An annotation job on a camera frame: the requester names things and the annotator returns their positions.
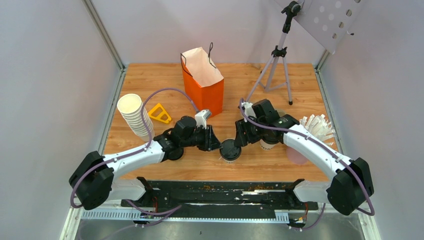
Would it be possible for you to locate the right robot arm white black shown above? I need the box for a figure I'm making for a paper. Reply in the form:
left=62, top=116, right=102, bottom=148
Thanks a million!
left=234, top=98, right=375, bottom=216

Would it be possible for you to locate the orange paper bag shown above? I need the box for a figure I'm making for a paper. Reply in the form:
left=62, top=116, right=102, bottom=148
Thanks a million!
left=180, top=42, right=224, bottom=117

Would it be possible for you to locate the silver camera tripod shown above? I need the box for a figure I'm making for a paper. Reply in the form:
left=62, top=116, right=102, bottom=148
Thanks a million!
left=244, top=0, right=305, bottom=106

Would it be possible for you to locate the yellow triangular plastic piece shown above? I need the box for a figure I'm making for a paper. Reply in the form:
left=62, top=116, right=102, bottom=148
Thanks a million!
left=148, top=103, right=172, bottom=124

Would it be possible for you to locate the white paper coffee cup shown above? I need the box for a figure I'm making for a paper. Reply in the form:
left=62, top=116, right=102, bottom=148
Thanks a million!
left=223, top=159, right=236, bottom=164

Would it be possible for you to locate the perforated grey metal panel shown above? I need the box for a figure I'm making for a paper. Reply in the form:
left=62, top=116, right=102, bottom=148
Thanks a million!
left=276, top=0, right=367, bottom=54

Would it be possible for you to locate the pink holder with white straws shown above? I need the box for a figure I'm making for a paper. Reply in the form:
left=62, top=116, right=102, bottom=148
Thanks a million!
left=286, top=114, right=335, bottom=165

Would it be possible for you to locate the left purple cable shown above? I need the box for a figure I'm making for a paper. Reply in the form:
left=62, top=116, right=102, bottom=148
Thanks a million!
left=69, top=87, right=201, bottom=210

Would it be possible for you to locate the black coffee cup lid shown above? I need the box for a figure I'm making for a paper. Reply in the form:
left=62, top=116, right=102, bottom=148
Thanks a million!
left=219, top=138, right=242, bottom=160

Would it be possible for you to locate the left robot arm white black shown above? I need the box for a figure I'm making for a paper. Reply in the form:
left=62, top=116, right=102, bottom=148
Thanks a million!
left=69, top=116, right=222, bottom=210

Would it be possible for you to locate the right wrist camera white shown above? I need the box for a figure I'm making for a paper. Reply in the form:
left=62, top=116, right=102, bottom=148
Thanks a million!
left=241, top=101, right=256, bottom=119

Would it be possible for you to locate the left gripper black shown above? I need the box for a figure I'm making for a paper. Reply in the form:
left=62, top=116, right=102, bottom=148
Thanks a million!
left=181, top=124, right=225, bottom=152

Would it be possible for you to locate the stack of white paper cups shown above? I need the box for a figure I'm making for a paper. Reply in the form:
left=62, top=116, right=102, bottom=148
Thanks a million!
left=117, top=93, right=155, bottom=142

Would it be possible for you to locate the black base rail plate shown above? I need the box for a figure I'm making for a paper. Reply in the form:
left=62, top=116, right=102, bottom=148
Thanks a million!
left=121, top=180, right=319, bottom=219

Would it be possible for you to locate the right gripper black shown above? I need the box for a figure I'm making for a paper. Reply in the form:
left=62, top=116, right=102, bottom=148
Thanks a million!
left=234, top=116, right=267, bottom=147

